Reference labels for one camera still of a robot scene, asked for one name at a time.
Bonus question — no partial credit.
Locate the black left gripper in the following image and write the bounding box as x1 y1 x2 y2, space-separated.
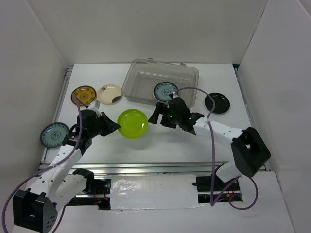
89 112 121 138

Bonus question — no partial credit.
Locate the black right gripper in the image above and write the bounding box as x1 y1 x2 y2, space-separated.
148 102 181 129

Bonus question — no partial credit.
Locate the small blue floral plate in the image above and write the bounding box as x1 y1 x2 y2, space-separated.
153 82 178 102

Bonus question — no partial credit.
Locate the lime green plate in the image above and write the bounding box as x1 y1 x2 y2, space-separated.
117 109 149 139

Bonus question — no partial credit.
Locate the yellow patterned plate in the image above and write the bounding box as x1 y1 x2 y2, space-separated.
72 85 97 106

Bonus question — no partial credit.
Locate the large blue floral plate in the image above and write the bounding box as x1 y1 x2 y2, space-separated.
40 122 69 148

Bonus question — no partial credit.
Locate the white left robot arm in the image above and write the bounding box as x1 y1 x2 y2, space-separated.
13 110 120 233

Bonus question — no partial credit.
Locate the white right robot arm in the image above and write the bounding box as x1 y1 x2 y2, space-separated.
149 97 271 190

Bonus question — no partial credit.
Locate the clear plastic bin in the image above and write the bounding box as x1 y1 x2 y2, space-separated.
121 59 199 108

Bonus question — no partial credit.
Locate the cream plate with dark brushstroke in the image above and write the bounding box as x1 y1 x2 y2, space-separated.
97 84 122 105

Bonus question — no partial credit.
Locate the black plate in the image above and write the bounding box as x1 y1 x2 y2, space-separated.
204 92 230 114

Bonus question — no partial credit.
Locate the aluminium table rail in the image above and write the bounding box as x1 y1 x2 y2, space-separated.
68 162 212 177

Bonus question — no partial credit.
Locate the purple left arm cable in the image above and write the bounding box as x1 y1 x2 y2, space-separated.
0 93 86 233

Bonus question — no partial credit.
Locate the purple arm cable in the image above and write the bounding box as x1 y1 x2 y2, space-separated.
0 93 86 233
177 87 258 210

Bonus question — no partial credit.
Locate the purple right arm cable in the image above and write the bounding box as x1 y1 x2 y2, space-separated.
177 87 258 210

